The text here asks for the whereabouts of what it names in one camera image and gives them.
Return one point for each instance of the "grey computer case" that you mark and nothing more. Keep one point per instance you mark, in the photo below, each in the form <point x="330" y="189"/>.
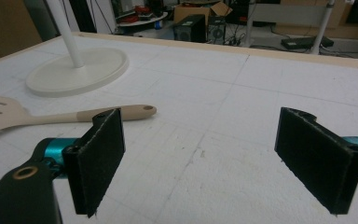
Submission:
<point x="216" y="31"/>

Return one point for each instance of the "cardboard box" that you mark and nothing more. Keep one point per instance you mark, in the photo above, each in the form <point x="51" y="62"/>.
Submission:
<point x="199" y="11"/>

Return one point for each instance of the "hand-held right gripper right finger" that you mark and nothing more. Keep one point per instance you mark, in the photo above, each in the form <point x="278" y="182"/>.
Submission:
<point x="320" y="155"/>

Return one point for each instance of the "black computer tower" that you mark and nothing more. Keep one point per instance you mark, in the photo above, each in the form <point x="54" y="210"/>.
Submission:
<point x="191" y="28"/>

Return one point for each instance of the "white metal table frame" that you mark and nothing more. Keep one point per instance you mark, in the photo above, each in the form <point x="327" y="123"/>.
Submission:
<point x="292" y="18"/>

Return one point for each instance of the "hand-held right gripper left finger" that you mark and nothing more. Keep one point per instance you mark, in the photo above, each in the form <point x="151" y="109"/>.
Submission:
<point x="98" y="161"/>

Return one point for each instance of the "black power strip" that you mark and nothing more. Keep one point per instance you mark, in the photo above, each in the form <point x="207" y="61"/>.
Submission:
<point x="304" y="42"/>

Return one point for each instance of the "round white table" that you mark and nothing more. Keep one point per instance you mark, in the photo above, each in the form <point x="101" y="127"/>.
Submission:
<point x="143" y="20"/>

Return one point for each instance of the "white lamp stand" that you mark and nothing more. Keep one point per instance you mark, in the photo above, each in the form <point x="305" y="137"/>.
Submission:
<point x="74" y="67"/>

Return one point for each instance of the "beige slotted spatula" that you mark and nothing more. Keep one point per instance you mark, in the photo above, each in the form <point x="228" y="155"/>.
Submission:
<point x="21" y="116"/>

